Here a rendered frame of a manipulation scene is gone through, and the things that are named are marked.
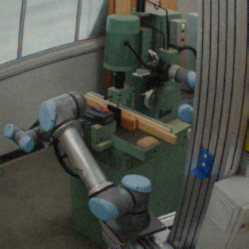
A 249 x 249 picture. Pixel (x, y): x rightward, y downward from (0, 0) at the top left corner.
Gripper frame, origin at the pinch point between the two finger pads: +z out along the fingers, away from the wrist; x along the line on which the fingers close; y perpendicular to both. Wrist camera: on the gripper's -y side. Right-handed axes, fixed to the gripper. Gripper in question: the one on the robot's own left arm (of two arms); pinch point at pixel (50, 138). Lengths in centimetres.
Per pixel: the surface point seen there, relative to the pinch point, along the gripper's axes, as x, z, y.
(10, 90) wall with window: -115, 50, 3
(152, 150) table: 42, 25, -18
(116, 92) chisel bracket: 10.3, 20.9, -34.8
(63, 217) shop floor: -23, 67, 64
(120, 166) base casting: 28.7, 26.5, -2.6
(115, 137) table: 23.1, 19.2, -15.2
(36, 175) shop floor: -80, 85, 57
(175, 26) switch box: 20, 30, -85
